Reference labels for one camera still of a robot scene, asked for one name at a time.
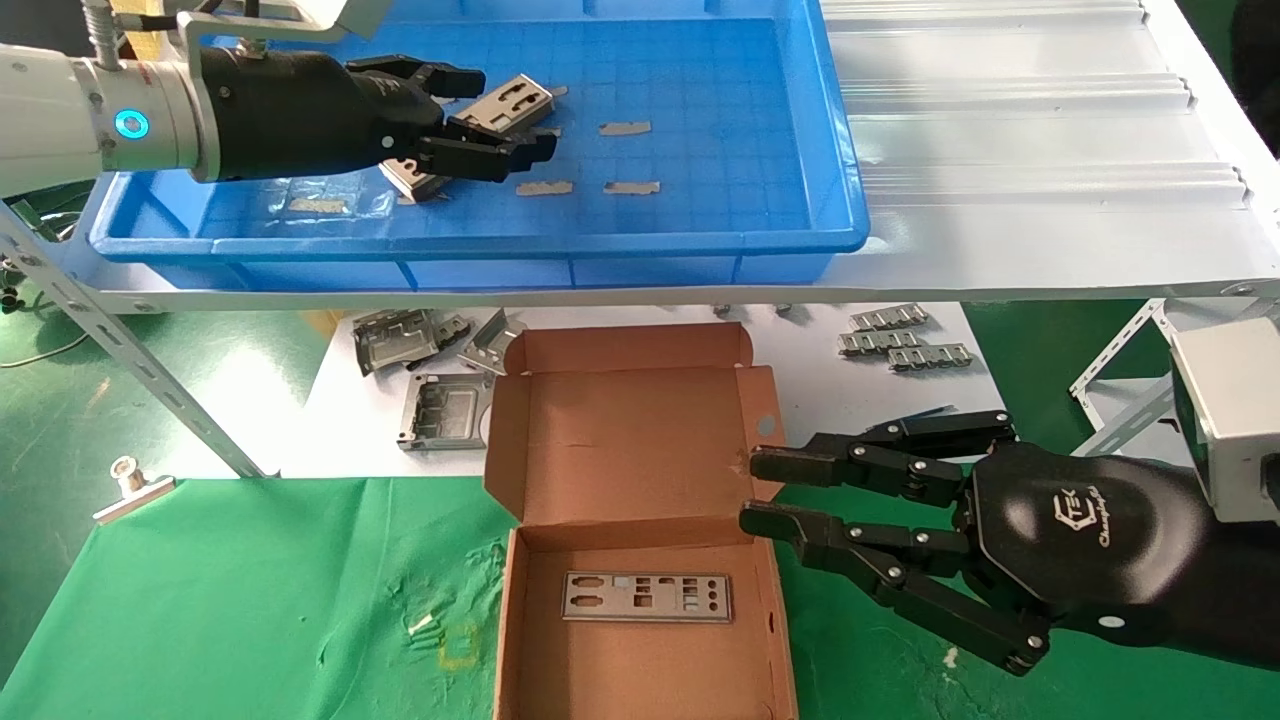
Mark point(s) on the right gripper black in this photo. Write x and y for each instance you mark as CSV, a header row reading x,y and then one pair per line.
x,y
1080,550

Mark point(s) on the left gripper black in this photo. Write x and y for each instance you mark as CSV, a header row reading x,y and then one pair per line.
x,y
300,115

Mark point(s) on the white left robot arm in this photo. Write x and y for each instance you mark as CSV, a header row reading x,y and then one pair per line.
x,y
50,110

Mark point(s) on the brown cardboard box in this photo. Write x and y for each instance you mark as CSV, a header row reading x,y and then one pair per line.
x,y
640,440

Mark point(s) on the blue plastic tray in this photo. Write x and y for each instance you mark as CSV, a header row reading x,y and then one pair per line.
x,y
700,80

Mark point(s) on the clear plastic film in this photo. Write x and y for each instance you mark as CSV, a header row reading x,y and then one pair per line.
x,y
335,198

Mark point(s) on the white paper sheet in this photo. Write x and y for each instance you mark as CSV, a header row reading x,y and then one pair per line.
x,y
800,345

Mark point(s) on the small ribbed metal strip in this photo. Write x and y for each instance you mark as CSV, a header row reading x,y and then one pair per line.
x,y
880,343
930,357
888,318

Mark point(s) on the small grey metal piece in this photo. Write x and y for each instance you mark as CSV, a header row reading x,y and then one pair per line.
x,y
452,330

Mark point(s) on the white metal shelf board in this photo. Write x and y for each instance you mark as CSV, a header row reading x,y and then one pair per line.
x,y
1000,150

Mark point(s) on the slotted steel angle bar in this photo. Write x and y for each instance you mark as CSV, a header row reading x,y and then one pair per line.
x,y
100,325

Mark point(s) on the small white paper scrap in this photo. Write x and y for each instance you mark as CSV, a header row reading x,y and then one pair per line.
x,y
422,625

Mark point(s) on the silver metal clip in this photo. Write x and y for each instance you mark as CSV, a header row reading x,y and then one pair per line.
x,y
135,495

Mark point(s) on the green cloth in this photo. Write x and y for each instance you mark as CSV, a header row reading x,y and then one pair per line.
x,y
250,600

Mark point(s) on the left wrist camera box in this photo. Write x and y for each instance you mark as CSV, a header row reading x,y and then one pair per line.
x,y
330,12

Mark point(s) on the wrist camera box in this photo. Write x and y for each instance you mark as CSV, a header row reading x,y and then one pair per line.
x,y
330,12
1235,420

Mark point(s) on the bent grey metal bracket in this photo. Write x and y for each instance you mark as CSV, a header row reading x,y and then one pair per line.
x,y
485,345

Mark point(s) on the grey stamped metal bracket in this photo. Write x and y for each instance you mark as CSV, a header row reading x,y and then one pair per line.
x,y
395,345

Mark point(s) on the rectangular grey metal frame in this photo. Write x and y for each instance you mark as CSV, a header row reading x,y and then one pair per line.
x,y
450,410

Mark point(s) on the white slotted angle bracket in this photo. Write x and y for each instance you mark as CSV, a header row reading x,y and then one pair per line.
x,y
1120,345

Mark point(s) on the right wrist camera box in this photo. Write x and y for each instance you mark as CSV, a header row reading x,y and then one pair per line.
x,y
1235,420

